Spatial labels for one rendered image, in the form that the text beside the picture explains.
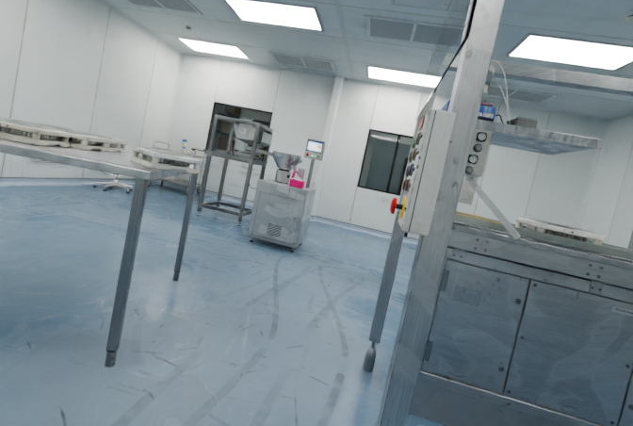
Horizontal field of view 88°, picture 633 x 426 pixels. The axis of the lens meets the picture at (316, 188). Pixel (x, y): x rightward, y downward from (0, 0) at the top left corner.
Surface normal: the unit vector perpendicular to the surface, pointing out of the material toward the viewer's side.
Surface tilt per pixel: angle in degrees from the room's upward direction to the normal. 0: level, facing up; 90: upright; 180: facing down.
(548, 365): 90
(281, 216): 90
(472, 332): 90
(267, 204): 90
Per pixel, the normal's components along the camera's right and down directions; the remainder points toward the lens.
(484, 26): -0.18, 0.02
